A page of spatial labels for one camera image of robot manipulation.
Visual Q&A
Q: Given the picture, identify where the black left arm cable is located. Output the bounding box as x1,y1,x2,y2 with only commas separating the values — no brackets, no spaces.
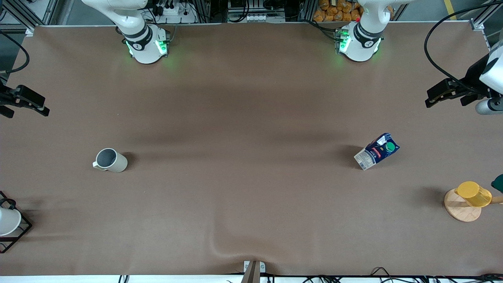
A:
424,5,503,97

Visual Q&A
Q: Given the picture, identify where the aluminium frame profile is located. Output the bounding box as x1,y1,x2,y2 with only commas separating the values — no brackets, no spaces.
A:
0,0,59,37

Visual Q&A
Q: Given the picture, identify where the aluminium corner bracket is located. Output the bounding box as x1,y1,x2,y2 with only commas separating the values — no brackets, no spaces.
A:
469,17,488,32

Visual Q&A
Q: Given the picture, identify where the yellow plastic cup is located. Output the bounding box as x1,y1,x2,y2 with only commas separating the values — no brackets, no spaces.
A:
455,181,492,208

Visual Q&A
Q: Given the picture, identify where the brown table cover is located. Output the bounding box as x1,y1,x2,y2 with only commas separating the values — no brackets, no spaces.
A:
0,22,503,276

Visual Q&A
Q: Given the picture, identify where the grey ceramic cup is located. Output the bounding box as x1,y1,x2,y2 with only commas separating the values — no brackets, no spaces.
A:
92,148,129,173

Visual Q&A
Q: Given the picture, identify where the grey table edge bracket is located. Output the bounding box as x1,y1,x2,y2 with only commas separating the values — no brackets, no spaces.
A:
240,260,266,283

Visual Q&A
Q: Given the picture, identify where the white power strip with plugs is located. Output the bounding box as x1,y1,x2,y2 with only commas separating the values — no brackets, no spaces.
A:
151,0,198,24

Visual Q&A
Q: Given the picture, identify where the white cup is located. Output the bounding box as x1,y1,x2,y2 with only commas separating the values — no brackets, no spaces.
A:
0,207,22,237

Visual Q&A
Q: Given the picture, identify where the black base cable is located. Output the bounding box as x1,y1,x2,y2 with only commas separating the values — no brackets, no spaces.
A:
308,20,340,41

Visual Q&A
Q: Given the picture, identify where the white empty power strip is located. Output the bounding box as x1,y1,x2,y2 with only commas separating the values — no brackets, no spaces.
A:
228,13,286,23

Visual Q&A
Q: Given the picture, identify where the black wire rack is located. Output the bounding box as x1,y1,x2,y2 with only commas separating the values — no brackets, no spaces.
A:
0,191,33,254

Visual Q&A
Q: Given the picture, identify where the blue white milk carton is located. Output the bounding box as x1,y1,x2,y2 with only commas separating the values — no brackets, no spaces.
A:
354,133,400,171

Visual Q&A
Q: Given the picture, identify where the round wooden cup stand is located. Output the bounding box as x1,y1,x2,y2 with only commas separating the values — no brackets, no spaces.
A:
444,188,503,222

